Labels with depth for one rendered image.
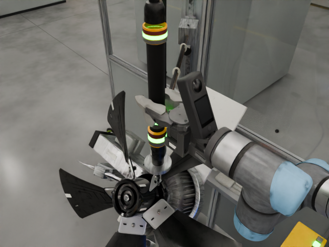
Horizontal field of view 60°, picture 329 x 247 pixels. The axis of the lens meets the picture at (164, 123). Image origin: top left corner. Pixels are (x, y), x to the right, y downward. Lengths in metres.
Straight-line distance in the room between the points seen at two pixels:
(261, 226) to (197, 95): 0.25
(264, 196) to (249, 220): 0.08
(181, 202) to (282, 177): 0.60
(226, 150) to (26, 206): 2.24
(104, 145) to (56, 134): 1.89
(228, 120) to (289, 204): 0.63
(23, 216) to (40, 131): 0.98
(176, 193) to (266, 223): 0.51
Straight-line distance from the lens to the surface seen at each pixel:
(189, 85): 0.49
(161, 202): 0.94
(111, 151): 1.19
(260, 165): 0.47
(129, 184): 0.92
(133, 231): 1.01
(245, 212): 0.54
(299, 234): 1.12
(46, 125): 3.24
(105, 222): 2.32
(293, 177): 0.47
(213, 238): 0.90
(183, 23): 1.18
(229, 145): 0.49
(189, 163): 0.80
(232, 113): 1.06
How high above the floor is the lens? 1.98
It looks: 41 degrees down
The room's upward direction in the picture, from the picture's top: straight up
